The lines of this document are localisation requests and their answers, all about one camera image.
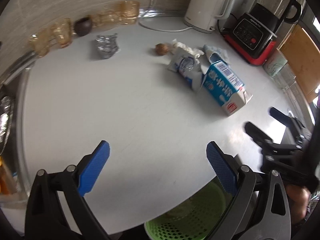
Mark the green plastic trash basket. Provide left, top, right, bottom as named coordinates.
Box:
left=144, top=178, right=232, bottom=239

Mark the right hand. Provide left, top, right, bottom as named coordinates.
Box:
left=286, top=184, right=311, bottom=225

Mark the wooden cutting board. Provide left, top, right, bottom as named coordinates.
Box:
left=280, top=25, right=319, bottom=103

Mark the blue white milk carton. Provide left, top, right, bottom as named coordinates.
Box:
left=203, top=53, right=252, bottom=116

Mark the red black blender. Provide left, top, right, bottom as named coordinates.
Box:
left=224, top=0, right=303, bottom=66

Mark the crumpled blue white wrapper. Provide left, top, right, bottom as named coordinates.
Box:
left=203, top=44, right=229, bottom=64

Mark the gas stove with foil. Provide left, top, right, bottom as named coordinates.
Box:
left=1, top=86, right=17, bottom=196

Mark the crumpled aluminium foil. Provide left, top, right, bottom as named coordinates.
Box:
left=95, top=33, right=120, bottom=59

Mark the brown walnut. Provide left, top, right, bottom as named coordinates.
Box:
left=155, top=43, right=169, bottom=56

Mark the amber glass cup leftmost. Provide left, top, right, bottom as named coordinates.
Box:
left=29, top=28, right=52, bottom=57

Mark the amber glass cup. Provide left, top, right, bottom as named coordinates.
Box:
left=50, top=18, right=73, bottom=48
left=120, top=1, right=140, bottom=24
left=29, top=28, right=52, bottom=57
left=90, top=10, right=121, bottom=28

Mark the dark brown small pot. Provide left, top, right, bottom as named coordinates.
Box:
left=74, top=16, right=93, bottom=37

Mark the white electric kettle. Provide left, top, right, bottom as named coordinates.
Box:
left=184, top=0, right=235, bottom=34

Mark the amber glass cup rightmost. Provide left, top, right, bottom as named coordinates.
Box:
left=120, top=1, right=140, bottom=24

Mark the white power cable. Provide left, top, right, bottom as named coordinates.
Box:
left=134, top=0, right=193, bottom=33

